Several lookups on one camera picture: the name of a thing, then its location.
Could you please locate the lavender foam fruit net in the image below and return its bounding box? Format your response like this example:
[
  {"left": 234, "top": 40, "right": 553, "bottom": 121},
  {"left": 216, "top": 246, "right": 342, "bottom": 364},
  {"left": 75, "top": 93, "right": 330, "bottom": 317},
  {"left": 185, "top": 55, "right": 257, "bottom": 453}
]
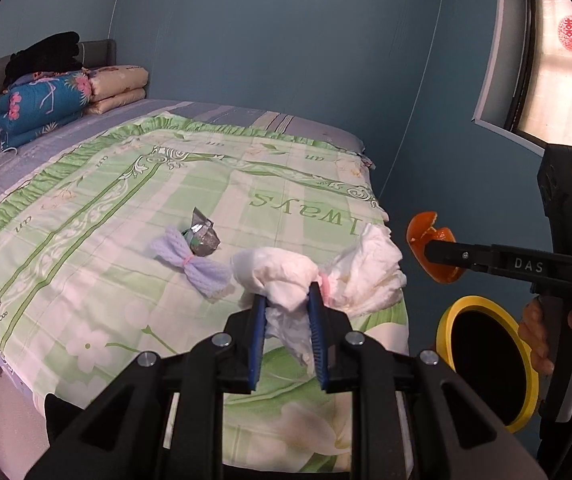
[{"left": 150, "top": 226, "right": 231, "bottom": 298}]

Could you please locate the silver foil snack wrapper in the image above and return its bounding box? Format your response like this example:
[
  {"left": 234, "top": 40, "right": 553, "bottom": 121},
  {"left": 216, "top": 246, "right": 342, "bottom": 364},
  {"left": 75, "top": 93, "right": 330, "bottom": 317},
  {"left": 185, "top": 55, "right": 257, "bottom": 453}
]
[{"left": 183, "top": 207, "right": 221, "bottom": 257}]

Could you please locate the large orange peel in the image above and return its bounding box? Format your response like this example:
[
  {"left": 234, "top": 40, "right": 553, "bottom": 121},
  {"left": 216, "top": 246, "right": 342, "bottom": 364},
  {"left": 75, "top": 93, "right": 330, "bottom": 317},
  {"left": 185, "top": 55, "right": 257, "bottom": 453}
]
[{"left": 405, "top": 211, "right": 464, "bottom": 284}]

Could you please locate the yellow rimmed black trash bin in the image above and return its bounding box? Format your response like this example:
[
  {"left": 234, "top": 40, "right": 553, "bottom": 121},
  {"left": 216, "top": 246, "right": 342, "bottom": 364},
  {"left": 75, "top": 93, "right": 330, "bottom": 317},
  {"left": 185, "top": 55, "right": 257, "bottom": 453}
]
[{"left": 435, "top": 296, "right": 540, "bottom": 434}]

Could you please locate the person's right hand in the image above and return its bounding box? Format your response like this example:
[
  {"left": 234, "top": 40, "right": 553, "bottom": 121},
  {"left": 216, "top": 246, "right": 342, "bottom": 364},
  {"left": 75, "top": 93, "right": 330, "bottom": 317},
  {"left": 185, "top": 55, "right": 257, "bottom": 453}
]
[{"left": 518, "top": 299, "right": 572, "bottom": 376}]

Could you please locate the green white floral quilt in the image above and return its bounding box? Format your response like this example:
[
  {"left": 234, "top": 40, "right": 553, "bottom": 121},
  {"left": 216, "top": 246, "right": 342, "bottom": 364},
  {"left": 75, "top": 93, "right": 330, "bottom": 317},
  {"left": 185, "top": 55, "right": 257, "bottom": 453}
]
[{"left": 0, "top": 112, "right": 410, "bottom": 474}]

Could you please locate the beige folded pillow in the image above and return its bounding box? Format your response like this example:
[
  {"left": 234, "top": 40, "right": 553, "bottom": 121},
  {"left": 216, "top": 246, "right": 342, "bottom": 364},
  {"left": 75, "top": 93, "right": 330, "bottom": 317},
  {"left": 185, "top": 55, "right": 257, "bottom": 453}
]
[{"left": 84, "top": 65, "right": 149, "bottom": 115}]

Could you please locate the blue floral folded blanket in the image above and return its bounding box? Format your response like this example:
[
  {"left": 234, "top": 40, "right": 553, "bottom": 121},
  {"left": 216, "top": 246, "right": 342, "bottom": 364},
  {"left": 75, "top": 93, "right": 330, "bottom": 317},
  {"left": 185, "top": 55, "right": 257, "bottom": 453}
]
[{"left": 0, "top": 70, "right": 92, "bottom": 150}]

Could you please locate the black clothing pile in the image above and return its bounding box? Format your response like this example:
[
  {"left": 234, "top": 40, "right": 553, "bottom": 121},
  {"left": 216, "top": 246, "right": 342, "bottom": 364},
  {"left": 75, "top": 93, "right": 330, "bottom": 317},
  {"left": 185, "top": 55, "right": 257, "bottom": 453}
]
[{"left": 4, "top": 32, "right": 83, "bottom": 90}]

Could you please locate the window with grey frame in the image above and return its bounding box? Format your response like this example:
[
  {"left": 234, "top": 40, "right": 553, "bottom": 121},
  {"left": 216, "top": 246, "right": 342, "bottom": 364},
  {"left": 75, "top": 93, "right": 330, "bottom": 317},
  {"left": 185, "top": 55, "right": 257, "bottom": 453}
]
[{"left": 472, "top": 0, "right": 572, "bottom": 145}]

